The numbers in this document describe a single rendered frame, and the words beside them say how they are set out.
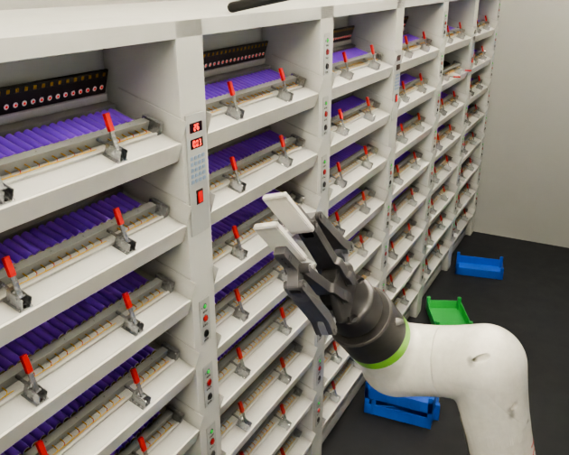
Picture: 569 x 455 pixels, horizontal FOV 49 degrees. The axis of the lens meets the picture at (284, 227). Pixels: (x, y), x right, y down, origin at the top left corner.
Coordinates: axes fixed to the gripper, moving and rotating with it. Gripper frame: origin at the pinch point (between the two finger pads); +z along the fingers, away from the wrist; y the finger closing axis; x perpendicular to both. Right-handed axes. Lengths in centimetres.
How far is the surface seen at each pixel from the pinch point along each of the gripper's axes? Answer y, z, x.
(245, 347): 32, -99, -78
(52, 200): 14, -4, -52
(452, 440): 45, -219, -51
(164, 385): 4, -61, -69
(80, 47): 36, 9, -45
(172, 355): 13, -63, -72
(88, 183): 21, -8, -52
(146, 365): 8, -57, -73
